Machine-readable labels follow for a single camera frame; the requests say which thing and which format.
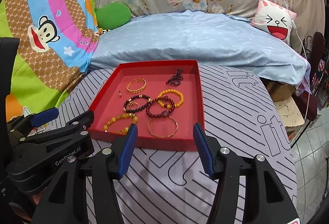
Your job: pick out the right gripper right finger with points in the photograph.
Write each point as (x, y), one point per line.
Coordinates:
(266, 199)

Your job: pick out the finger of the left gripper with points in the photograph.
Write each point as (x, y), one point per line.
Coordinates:
(81, 122)
(32, 123)

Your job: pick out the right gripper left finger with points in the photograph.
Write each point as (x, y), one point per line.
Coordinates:
(64, 201)

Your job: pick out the gold twisted bangle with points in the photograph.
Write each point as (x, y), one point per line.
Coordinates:
(137, 85)

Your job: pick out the thin gold wire bangle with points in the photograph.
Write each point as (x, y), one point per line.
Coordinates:
(162, 127)

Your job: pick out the garnet small bead strand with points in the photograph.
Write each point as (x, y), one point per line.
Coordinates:
(176, 79)

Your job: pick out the person's left hand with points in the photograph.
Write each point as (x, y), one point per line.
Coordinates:
(24, 205)

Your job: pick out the red cardboard tray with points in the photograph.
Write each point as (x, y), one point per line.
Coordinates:
(184, 103)

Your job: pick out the cardboard box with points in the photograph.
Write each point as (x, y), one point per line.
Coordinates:
(281, 95)

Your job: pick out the green plush cushion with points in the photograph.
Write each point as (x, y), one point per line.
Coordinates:
(113, 15)

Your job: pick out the colourful monkey cartoon blanket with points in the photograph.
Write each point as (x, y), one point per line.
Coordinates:
(57, 39)

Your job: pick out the light blue pillow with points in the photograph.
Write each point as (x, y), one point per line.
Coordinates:
(214, 39)

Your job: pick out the pink cat face cushion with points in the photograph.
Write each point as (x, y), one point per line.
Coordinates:
(274, 19)

